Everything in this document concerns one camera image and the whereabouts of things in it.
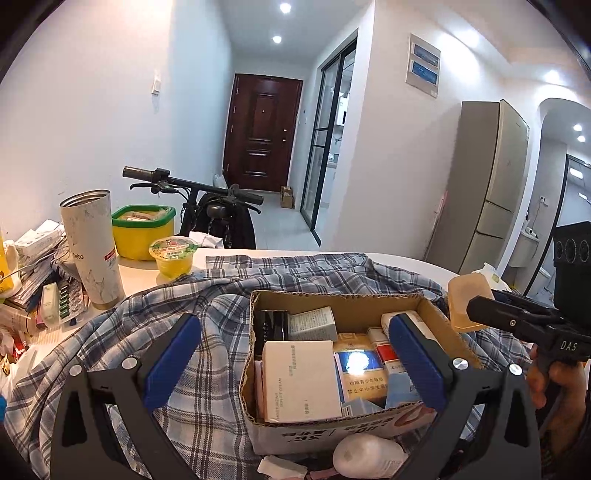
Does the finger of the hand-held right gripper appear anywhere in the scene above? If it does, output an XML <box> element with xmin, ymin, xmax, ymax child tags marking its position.
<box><xmin>466</xmin><ymin>288</ymin><xmax>560</xmax><ymax>343</ymax></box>

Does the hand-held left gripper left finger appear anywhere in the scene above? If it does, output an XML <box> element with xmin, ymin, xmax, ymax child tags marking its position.
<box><xmin>52</xmin><ymin>313</ymin><xmax>204</xmax><ymax>480</ymax></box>

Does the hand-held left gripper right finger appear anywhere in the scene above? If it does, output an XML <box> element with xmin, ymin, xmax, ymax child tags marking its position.
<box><xmin>388</xmin><ymin>313</ymin><xmax>542</xmax><ymax>480</ymax></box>

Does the tan translucent container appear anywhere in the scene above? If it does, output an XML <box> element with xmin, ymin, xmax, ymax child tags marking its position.
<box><xmin>447</xmin><ymin>272</ymin><xmax>491</xmax><ymax>333</ymax></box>

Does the white plastic bottle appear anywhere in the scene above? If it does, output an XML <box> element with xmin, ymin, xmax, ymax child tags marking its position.
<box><xmin>332</xmin><ymin>435</ymin><xmax>409</xmax><ymax>480</ymax></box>

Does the brown cardboard box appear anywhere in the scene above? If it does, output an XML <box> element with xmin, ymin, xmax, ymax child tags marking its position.
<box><xmin>240</xmin><ymin>290</ymin><xmax>483</xmax><ymax>455</ymax></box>

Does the person's right hand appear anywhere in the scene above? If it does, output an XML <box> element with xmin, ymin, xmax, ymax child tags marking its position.
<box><xmin>526</xmin><ymin>344</ymin><xmax>591</xmax><ymax>417</ymax></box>

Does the red and white pack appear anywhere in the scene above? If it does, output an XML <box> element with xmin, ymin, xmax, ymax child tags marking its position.
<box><xmin>368</xmin><ymin>328</ymin><xmax>403</xmax><ymax>372</ymax></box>

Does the white tissue packet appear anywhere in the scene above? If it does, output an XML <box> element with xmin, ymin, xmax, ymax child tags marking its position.
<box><xmin>475</xmin><ymin>262</ymin><xmax>509</xmax><ymax>284</ymax></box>

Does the white wash basin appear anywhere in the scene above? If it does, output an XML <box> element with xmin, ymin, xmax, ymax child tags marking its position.
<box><xmin>507</xmin><ymin>226</ymin><xmax>542</xmax><ymax>269</ymax></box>

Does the blue and white pack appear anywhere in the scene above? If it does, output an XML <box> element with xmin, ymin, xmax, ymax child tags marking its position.
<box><xmin>333</xmin><ymin>351</ymin><xmax>389</xmax><ymax>403</ymax></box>

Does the gold pack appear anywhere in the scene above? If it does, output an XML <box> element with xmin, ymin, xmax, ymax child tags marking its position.
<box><xmin>333</xmin><ymin>333</ymin><xmax>377</xmax><ymax>355</ymax></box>

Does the blue plaid cloth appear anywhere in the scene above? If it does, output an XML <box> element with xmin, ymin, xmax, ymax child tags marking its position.
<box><xmin>9</xmin><ymin>251</ymin><xmax>532</xmax><ymax>480</ymax></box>

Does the yellow jelly cup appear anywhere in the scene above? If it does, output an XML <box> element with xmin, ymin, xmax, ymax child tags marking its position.
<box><xmin>148</xmin><ymin>235</ymin><xmax>200</xmax><ymax>280</ymax></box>

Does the black ribbed item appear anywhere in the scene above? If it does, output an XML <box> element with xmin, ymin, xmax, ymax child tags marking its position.
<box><xmin>255</xmin><ymin>310</ymin><xmax>290</xmax><ymax>343</ymax></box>

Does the grey refrigerator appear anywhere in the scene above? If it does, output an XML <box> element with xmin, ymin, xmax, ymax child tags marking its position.
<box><xmin>424</xmin><ymin>99</ymin><xmax>530</xmax><ymax>277</ymax></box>

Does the small white printed carton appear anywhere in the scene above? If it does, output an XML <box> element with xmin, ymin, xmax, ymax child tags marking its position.
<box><xmin>287</xmin><ymin>306</ymin><xmax>339</xmax><ymax>343</ymax></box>

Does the large white carton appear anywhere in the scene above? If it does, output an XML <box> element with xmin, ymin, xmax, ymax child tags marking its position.
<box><xmin>261</xmin><ymin>340</ymin><xmax>345</xmax><ymax>424</ymax></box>

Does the green pill blister pack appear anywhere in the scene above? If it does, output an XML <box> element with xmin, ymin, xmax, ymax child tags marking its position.
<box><xmin>56</xmin><ymin>281</ymin><xmax>88</xmax><ymax>321</ymax></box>

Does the white cloth on bicycle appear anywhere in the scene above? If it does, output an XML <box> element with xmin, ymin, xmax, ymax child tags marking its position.
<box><xmin>189</xmin><ymin>232</ymin><xmax>228</xmax><ymax>250</ymax></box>

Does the white marbled tumbler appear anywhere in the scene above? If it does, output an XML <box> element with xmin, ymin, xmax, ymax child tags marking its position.
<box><xmin>59</xmin><ymin>189</ymin><xmax>126</xmax><ymax>311</ymax></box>

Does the yellow container with green lid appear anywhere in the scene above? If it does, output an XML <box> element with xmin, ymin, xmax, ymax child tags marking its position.
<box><xmin>112</xmin><ymin>204</ymin><xmax>177</xmax><ymax>262</ymax></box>

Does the pale green tube box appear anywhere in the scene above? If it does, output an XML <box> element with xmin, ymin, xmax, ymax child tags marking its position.
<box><xmin>40</xmin><ymin>282</ymin><xmax>62</xmax><ymax>325</ymax></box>

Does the white crumpled wrapper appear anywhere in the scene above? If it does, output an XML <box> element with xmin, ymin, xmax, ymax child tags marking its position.
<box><xmin>256</xmin><ymin>455</ymin><xmax>308</xmax><ymax>480</ymax></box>

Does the black electric bicycle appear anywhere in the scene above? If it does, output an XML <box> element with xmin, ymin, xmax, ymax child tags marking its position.
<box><xmin>122</xmin><ymin>166</ymin><xmax>265</xmax><ymax>250</ymax></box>

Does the pile of papers and packets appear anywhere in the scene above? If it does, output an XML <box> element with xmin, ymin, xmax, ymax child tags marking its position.
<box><xmin>0</xmin><ymin>220</ymin><xmax>88</xmax><ymax>370</ymax></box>

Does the brown entrance door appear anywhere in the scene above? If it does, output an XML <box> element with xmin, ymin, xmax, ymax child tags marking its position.
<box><xmin>222</xmin><ymin>73</ymin><xmax>304</xmax><ymax>192</ymax></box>

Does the black framed glass sliding door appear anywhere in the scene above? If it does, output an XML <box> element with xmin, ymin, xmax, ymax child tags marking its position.
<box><xmin>300</xmin><ymin>28</ymin><xmax>358</xmax><ymax>232</ymax></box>

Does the wall electrical panel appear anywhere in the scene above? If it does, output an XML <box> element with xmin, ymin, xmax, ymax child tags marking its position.
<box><xmin>405</xmin><ymin>32</ymin><xmax>441</xmax><ymax>99</ymax></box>

